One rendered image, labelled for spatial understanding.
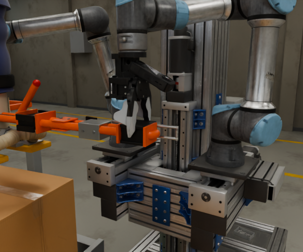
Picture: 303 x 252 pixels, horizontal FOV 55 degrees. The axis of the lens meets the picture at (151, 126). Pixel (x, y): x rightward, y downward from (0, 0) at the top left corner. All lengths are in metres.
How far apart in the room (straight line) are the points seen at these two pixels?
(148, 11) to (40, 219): 0.81
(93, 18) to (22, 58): 10.51
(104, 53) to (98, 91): 7.72
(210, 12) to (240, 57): 6.02
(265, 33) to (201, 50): 0.38
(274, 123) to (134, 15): 0.57
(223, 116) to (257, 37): 0.29
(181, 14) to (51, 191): 0.78
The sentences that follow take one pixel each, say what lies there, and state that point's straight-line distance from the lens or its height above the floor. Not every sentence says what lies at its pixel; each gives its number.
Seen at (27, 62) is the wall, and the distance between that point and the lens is 11.58.
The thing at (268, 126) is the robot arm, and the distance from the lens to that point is 1.01.
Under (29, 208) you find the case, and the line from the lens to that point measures 1.12.
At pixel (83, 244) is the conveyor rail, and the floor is 0.59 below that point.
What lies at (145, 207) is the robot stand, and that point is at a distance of 1.38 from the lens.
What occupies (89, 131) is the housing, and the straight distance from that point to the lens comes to 0.81.
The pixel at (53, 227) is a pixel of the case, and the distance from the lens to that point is 1.25.
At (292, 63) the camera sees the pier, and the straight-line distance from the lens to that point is 6.70.
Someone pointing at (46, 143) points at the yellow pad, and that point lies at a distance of 1.13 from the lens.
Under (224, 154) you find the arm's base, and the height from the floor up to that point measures 1.09.
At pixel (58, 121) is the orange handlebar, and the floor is 1.26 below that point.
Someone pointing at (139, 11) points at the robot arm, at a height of 1.54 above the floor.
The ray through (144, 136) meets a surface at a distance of 0.71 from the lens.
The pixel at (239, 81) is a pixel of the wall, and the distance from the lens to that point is 7.04.
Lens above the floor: 1.42
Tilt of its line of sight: 12 degrees down
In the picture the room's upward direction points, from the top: straight up
